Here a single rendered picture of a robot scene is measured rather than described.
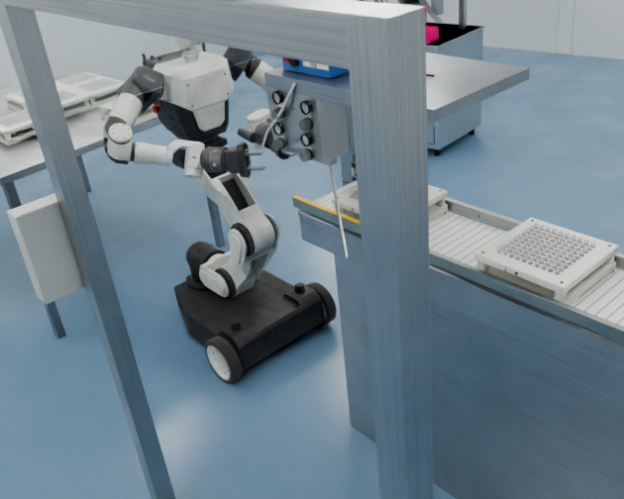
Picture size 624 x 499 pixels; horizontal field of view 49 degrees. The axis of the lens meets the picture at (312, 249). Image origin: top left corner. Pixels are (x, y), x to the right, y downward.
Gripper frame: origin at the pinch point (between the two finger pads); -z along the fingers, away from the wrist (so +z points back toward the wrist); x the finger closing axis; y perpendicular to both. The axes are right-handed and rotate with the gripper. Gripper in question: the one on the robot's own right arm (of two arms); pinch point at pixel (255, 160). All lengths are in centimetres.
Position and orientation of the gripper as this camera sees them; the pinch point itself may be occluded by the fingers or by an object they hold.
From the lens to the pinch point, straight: 235.5
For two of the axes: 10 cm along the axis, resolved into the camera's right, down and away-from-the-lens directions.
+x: 1.0, 8.6, 4.9
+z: -9.5, -0.6, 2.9
